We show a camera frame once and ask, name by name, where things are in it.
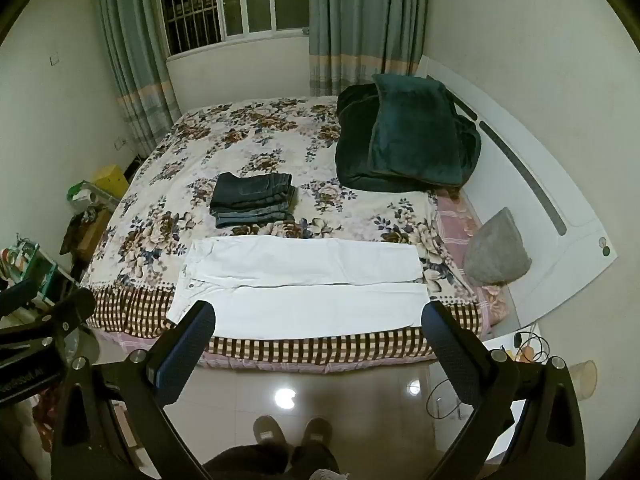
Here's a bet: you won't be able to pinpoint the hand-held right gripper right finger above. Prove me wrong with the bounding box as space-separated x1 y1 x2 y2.
421 301 587 480

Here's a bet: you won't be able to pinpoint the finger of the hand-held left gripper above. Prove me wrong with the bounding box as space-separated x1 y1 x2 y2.
0 289 97 355
0 276 40 318

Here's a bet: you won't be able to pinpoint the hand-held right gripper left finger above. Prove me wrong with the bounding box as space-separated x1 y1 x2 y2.
50 301 217 480

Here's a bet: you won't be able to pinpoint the white pants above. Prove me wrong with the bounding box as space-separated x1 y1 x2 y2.
165 237 429 339

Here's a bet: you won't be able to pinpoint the green and white shelf rack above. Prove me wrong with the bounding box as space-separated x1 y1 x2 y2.
0 237 77 313

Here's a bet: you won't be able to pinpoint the white nightstand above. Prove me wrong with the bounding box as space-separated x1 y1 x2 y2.
429 324 543 462

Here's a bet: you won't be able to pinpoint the red patterned bag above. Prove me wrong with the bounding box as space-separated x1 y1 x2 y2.
32 387 66 453

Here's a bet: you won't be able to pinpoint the cardboard box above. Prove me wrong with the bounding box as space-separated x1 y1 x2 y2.
74 207 114 255

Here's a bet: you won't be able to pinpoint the grey pillow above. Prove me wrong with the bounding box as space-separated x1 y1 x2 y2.
462 207 532 285

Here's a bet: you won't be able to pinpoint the person's left slipper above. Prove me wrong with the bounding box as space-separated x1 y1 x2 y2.
252 415 289 449

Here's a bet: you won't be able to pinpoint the person's slipper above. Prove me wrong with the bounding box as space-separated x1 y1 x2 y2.
300 416 334 449
252 415 289 449

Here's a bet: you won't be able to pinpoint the green plastic bag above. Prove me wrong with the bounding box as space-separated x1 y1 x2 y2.
67 181 102 204

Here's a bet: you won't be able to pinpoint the beige waste bin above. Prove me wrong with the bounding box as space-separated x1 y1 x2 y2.
567 359 599 402

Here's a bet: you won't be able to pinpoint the yellow box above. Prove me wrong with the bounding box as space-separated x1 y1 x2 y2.
92 165 130 201

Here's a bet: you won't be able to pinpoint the blue folded jeans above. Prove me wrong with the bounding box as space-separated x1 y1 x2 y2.
215 202 297 229

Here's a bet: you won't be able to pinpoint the person's right slipper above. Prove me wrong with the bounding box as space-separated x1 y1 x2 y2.
300 416 334 449

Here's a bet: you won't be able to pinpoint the person's right leg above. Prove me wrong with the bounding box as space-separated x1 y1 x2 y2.
290 442 342 480

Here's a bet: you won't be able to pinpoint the dark folded jeans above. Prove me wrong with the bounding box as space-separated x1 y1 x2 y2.
210 172 294 212

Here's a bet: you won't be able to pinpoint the white bed headboard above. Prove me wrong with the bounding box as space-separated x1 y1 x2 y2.
417 55 619 329

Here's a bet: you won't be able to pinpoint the floral bedsheet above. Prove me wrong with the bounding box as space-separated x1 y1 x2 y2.
80 96 483 361

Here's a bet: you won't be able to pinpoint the dark green blanket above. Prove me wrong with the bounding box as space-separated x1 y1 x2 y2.
335 82 482 192

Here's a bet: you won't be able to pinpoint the dark green pillow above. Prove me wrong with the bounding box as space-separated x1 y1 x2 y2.
369 73 464 187

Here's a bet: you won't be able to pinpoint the teal striped curtain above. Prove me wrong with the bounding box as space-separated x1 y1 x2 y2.
308 0 431 97
91 0 182 159

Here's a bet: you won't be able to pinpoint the metal window grill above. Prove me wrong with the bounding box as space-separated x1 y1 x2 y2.
157 0 224 54

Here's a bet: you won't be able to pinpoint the black cable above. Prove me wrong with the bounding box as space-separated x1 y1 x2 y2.
426 379 473 422

